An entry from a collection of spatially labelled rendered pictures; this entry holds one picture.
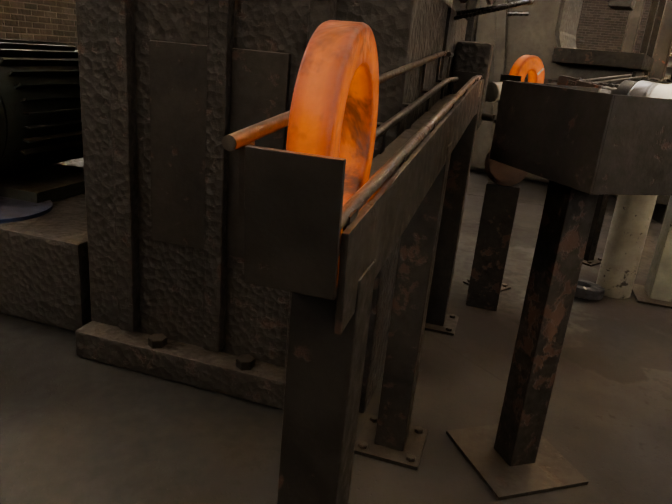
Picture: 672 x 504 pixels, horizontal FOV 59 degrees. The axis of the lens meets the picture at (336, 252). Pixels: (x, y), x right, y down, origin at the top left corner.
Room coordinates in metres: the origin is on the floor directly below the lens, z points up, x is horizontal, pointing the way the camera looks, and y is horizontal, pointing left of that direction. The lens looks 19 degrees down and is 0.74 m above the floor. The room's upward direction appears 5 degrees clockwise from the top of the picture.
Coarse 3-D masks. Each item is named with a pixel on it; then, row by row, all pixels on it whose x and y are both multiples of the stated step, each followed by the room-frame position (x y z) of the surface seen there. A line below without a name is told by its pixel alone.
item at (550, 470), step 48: (528, 96) 0.99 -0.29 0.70; (576, 96) 0.89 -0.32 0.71; (624, 96) 0.83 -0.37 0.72; (528, 144) 0.97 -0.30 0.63; (576, 144) 0.87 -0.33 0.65; (624, 144) 0.84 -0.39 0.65; (576, 192) 0.97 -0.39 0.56; (624, 192) 0.84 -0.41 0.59; (576, 240) 0.98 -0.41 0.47; (528, 288) 1.02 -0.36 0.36; (528, 336) 0.99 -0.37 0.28; (528, 384) 0.97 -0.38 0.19; (480, 432) 1.07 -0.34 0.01; (528, 432) 0.97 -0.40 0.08; (528, 480) 0.93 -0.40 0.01; (576, 480) 0.94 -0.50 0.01
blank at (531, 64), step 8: (528, 56) 1.94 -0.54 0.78; (536, 56) 1.96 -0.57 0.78; (520, 64) 1.92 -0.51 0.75; (528, 64) 1.94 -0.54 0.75; (536, 64) 1.97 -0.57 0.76; (512, 72) 1.92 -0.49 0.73; (520, 72) 1.92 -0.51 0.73; (528, 72) 1.99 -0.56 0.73; (536, 72) 1.97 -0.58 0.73; (544, 72) 2.00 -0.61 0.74; (528, 80) 2.00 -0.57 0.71; (536, 80) 1.98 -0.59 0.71
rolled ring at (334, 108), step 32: (320, 32) 0.46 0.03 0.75; (352, 32) 0.46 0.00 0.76; (320, 64) 0.44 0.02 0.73; (352, 64) 0.46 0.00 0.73; (320, 96) 0.42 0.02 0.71; (352, 96) 0.55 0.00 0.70; (288, 128) 0.42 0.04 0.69; (320, 128) 0.41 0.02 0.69; (352, 128) 0.56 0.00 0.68; (352, 160) 0.56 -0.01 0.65; (352, 192) 0.53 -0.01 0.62
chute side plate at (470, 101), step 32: (480, 96) 1.60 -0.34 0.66; (448, 128) 0.96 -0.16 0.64; (416, 160) 0.67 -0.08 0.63; (384, 192) 0.52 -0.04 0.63; (416, 192) 0.71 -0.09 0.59; (352, 224) 0.43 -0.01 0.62; (384, 224) 0.53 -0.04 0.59; (352, 256) 0.42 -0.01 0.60; (384, 256) 0.55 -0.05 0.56; (352, 288) 0.43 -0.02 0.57
